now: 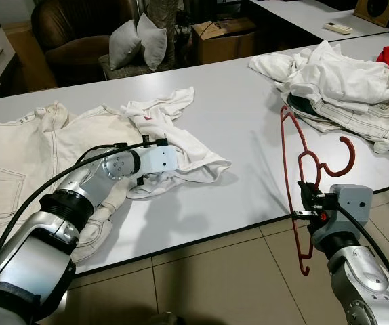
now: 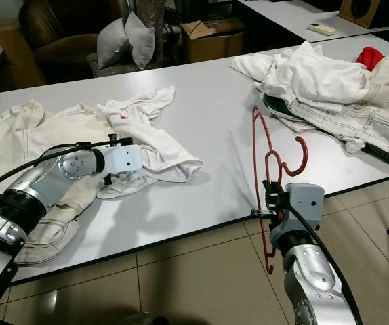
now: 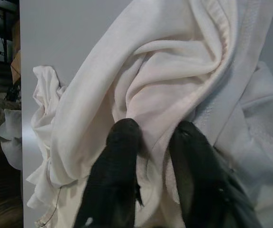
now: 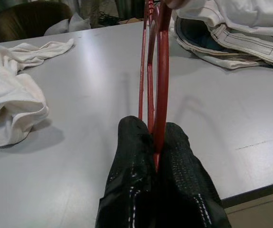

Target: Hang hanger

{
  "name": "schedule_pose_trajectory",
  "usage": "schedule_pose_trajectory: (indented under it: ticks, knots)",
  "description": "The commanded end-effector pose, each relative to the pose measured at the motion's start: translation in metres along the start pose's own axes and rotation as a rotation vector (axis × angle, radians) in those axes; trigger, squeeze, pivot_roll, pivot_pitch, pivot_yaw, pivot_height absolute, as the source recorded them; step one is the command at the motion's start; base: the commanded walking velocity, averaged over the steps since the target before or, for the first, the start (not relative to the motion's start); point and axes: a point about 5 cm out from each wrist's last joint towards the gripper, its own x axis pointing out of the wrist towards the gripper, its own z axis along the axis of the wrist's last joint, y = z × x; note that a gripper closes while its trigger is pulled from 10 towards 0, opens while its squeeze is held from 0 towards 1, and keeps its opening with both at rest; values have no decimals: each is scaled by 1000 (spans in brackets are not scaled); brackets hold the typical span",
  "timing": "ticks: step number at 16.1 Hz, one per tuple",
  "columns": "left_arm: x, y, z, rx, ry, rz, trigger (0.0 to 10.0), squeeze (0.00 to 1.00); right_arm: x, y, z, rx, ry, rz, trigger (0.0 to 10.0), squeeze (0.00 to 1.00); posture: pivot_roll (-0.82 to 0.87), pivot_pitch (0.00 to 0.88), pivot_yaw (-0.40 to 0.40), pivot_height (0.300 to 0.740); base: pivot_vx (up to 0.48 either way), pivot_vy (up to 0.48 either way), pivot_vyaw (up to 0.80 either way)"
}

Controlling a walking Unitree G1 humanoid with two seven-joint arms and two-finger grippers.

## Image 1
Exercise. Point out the thick red plastic hanger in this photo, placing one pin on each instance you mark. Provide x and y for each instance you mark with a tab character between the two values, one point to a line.
351	156

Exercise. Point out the white t-shirt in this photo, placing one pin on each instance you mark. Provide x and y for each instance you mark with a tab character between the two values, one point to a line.
194	152

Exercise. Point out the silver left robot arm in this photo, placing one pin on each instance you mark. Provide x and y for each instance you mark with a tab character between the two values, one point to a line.
38	230

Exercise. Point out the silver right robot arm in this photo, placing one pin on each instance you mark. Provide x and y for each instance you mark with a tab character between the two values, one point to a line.
364	277

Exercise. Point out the white table with black legs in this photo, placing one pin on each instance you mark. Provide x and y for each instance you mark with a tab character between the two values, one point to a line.
249	169

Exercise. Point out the crumpled white garment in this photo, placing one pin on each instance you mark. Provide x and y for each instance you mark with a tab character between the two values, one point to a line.
337	74

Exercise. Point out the white remote control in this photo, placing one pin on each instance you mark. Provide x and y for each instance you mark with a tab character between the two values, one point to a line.
338	28

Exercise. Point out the small brown cardboard box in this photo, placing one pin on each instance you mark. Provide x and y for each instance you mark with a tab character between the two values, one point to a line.
225	44

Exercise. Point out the white table with remote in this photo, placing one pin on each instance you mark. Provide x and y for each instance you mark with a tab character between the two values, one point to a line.
296	13

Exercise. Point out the wooden speaker box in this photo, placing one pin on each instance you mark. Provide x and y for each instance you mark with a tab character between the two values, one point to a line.
377	10

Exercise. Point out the grey pillow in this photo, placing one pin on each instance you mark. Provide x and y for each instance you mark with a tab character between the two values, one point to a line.
154	44
123	44

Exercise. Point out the dark ottoman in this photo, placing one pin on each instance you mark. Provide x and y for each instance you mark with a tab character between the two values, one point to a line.
123	74

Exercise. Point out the brown leather armchair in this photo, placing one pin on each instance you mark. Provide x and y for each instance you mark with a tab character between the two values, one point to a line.
72	27

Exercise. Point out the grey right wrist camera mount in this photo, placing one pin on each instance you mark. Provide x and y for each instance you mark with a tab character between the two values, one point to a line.
354	203

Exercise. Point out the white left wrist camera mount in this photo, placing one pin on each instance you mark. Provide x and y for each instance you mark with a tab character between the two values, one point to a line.
159	161

